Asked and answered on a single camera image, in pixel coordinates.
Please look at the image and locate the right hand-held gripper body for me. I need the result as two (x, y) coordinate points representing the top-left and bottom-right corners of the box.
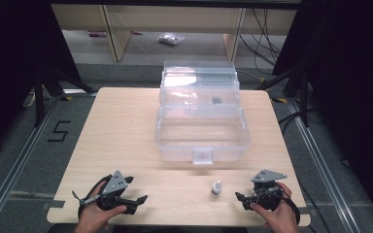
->
(250, 169), (288, 212)

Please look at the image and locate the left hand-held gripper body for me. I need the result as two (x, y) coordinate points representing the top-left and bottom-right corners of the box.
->
(83, 170), (138, 216)

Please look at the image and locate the person's right hand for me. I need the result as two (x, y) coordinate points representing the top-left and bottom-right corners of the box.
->
(250, 182), (300, 233)

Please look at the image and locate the person's left hand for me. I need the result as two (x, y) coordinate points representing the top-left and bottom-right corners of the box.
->
(75, 181), (128, 233)

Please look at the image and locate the small silver cylindrical part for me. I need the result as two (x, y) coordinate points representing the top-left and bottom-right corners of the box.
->
(211, 181), (223, 196)

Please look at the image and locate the clear plastic storage box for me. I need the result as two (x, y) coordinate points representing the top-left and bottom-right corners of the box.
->
(154, 60), (252, 166)

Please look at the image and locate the black metal stand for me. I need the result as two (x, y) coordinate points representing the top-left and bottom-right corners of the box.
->
(33, 63), (99, 128)
(254, 61), (311, 128)

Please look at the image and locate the light wooden shelf unit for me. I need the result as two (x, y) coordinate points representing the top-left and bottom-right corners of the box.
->
(51, 3), (297, 62)

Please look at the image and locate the clear plastic bag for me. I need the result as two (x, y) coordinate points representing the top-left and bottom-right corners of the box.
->
(157, 32), (187, 47)

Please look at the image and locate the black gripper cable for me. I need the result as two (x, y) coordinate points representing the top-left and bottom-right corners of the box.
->
(71, 174), (114, 221)
(281, 189), (302, 226)

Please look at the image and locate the aluminium floor rail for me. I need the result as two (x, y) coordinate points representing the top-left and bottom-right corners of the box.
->
(0, 96), (62, 233)
(286, 98), (360, 233)

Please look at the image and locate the black floor cable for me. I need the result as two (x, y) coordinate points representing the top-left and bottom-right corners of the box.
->
(277, 111), (303, 134)

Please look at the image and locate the white cable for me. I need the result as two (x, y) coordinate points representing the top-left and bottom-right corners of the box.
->
(21, 91), (37, 109)

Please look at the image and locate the bundle of black cables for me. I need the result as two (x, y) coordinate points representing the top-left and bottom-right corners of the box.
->
(238, 8), (286, 68)

